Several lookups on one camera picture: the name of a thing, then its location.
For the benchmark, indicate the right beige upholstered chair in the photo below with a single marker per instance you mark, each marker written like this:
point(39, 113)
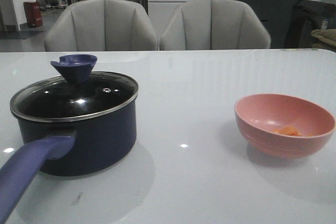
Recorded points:
point(214, 25)

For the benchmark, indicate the orange ham pieces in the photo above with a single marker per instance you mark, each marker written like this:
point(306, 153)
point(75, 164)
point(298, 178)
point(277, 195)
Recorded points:
point(287, 130)

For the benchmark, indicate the pink bowl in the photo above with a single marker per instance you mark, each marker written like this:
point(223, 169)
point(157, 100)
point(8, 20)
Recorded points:
point(258, 114)

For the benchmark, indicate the left beige upholstered chair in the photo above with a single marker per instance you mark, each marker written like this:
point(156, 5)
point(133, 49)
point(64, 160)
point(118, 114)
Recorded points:
point(102, 25)

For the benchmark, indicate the beige upholstered chair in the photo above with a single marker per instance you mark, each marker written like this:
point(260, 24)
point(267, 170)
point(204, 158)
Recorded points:
point(214, 25)
point(102, 25)

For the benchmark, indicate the red trash bin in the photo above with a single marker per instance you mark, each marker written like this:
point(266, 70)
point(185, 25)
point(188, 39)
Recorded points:
point(33, 15)

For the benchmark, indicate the beige cushion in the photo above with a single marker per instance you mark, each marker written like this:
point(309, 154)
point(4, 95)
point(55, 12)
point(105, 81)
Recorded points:
point(324, 39)

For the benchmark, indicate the dark blue saucepan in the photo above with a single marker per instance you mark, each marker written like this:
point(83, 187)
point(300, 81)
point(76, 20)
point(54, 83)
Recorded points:
point(66, 149)

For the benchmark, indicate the dark glossy side table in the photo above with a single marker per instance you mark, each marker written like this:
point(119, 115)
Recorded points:
point(306, 16)

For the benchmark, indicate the glass lid with blue knob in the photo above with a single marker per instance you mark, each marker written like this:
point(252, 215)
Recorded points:
point(77, 93)

